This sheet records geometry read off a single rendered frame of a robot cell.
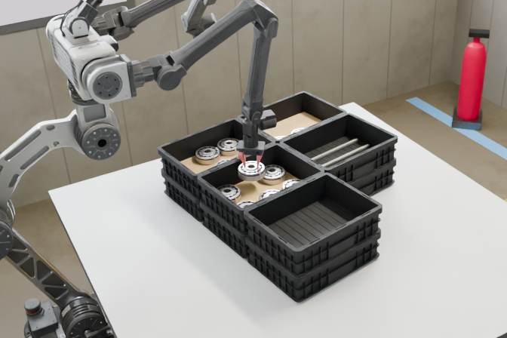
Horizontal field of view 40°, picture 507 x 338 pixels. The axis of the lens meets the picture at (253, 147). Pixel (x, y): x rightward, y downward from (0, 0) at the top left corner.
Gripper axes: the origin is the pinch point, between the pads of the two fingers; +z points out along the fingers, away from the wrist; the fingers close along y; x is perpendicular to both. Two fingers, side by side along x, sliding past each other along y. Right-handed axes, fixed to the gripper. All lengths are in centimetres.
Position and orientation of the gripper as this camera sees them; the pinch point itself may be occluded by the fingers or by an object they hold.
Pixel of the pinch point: (251, 165)
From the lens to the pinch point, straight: 266.5
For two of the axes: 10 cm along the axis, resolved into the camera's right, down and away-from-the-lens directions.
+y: -9.9, -0.6, 1.4
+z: 0.2, 8.7, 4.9
